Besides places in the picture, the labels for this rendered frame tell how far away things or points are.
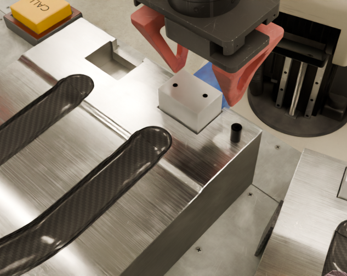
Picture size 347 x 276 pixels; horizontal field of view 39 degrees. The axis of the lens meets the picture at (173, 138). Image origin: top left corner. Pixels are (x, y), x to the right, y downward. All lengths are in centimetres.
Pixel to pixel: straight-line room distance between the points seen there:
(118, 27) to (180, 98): 158
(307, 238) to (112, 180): 18
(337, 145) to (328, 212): 81
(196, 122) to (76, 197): 13
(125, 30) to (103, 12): 16
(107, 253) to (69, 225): 5
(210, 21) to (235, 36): 3
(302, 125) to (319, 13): 54
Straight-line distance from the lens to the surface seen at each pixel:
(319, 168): 49
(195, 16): 37
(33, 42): 70
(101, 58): 56
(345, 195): 47
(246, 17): 37
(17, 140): 49
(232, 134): 44
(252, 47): 38
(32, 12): 71
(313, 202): 47
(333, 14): 81
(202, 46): 37
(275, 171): 55
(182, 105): 44
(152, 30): 42
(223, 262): 49
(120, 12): 209
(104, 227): 41
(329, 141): 128
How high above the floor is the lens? 124
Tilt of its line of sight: 51 degrees down
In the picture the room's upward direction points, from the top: 2 degrees counter-clockwise
